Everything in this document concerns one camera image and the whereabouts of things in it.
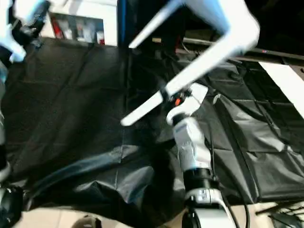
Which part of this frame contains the black work mat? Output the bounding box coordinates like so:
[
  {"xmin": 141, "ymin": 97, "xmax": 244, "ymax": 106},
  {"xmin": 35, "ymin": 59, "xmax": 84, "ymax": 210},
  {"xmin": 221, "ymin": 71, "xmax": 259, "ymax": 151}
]
[{"xmin": 0, "ymin": 35, "xmax": 304, "ymax": 226}]

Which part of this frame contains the dark blue upright post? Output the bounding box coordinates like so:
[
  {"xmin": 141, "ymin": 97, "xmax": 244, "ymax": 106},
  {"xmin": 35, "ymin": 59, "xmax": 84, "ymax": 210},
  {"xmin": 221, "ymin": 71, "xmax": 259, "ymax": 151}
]
[{"xmin": 117, "ymin": 0, "xmax": 128, "ymax": 47}]

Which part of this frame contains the white glass-door cabinet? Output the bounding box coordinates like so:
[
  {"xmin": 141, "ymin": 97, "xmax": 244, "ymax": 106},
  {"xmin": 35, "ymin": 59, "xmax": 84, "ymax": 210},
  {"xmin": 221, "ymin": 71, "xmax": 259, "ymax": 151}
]
[{"xmin": 47, "ymin": 0, "xmax": 118, "ymax": 46}]

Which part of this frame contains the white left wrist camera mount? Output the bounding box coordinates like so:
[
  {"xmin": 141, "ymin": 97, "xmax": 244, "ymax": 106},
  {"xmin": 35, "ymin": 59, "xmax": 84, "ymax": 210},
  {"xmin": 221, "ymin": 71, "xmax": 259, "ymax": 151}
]
[{"xmin": 0, "ymin": 0, "xmax": 28, "ymax": 63}]

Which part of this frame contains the black device white print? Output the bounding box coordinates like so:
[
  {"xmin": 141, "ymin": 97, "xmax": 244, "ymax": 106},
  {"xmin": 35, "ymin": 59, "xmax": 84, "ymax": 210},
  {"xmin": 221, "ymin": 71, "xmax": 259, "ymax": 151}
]
[{"xmin": 270, "ymin": 212, "xmax": 304, "ymax": 228}]

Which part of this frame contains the dark robot foot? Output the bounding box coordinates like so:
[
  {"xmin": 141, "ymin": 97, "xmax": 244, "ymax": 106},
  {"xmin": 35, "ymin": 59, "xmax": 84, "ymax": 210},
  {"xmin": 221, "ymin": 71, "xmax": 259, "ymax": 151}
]
[{"xmin": 73, "ymin": 215, "xmax": 103, "ymax": 228}]

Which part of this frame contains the red packet behind glass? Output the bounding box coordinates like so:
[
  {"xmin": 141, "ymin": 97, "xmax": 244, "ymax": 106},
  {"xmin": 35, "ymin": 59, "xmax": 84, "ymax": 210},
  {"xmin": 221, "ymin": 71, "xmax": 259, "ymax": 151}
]
[{"xmin": 52, "ymin": 19, "xmax": 60, "ymax": 38}]

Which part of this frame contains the long black bar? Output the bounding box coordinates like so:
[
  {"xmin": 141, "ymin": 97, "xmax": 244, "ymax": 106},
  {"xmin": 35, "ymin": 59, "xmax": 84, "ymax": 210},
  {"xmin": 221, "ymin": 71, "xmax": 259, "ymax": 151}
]
[{"xmin": 182, "ymin": 37, "xmax": 304, "ymax": 64}]

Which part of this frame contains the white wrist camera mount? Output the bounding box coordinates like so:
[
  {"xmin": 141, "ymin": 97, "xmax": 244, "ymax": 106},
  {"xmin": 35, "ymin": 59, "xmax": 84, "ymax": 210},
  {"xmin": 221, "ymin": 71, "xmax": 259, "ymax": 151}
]
[
  {"xmin": 165, "ymin": 83, "xmax": 209, "ymax": 126},
  {"xmin": 0, "ymin": 0, "xmax": 28, "ymax": 63}
]

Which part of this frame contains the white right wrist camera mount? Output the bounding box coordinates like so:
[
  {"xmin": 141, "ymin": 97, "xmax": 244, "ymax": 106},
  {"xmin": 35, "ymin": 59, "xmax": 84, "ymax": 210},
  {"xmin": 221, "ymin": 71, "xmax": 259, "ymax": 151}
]
[{"xmin": 165, "ymin": 83, "xmax": 209, "ymax": 126}]

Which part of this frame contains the flat white sheet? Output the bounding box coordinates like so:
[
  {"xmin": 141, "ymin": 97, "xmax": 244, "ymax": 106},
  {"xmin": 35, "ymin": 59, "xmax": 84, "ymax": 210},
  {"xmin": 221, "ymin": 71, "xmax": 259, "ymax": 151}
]
[{"xmin": 258, "ymin": 62, "xmax": 304, "ymax": 112}]

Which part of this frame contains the black tripod leg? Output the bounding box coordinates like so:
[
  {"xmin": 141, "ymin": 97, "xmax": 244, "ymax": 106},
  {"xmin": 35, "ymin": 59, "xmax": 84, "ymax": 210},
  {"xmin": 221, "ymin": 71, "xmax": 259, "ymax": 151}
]
[{"xmin": 255, "ymin": 201, "xmax": 304, "ymax": 223}]

